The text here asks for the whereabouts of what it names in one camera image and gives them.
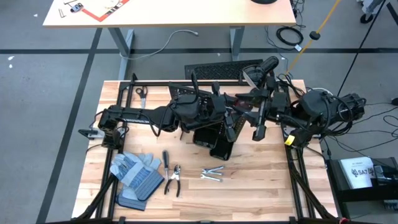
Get small grey device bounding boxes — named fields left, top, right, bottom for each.
left=70, top=2, right=85, bottom=14

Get white floor cable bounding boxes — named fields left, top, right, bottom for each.
left=119, top=29, right=200, bottom=60

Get black gooseneck desk lamp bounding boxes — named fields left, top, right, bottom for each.
left=241, top=55, right=280, bottom=91

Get wheeled equipment cart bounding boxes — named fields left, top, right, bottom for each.
left=357, top=0, right=388, bottom=24

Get yellow strap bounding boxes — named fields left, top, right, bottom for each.
left=285, top=0, right=343, bottom=75

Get wide black pegboard bin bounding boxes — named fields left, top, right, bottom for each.
left=210, top=136, right=234, bottom=161

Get black-handled scissors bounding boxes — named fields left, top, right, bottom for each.
left=136, top=86, right=149, bottom=109

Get grey blue work glove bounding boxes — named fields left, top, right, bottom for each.
left=109, top=151, right=165, bottom=202
left=115, top=185, right=149, bottom=212

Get black metal peg board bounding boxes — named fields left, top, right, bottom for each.
left=167, top=81, right=249, bottom=142

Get black-handled slip-joint pliers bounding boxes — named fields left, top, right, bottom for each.
left=164, top=164, right=182, bottom=198

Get black keyboard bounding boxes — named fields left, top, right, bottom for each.
left=184, top=58, right=264, bottom=80

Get light wood table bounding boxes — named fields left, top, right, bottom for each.
left=42, top=0, right=297, bottom=80

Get thin black pole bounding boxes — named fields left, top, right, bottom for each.
left=337, top=0, right=388, bottom=97

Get white booklet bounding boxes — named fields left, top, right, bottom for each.
left=338, top=156, right=376, bottom=190

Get black equipment case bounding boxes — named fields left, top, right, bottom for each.
left=326, top=157, right=398, bottom=203

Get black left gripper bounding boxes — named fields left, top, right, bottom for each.
left=198, top=82, right=249, bottom=143

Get black coiled cable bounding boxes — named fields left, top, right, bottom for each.
left=275, top=26, right=304, bottom=47

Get tapered black pegboard bin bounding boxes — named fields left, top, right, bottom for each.
left=192, top=126, right=218, bottom=149

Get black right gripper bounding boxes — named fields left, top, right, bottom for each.
left=235, top=76, right=290, bottom=142

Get red bordered white mat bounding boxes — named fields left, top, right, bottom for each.
left=81, top=0, right=131, bottom=23

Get grey metal clamp bracket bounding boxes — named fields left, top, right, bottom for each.
left=78, top=128, right=105, bottom=139

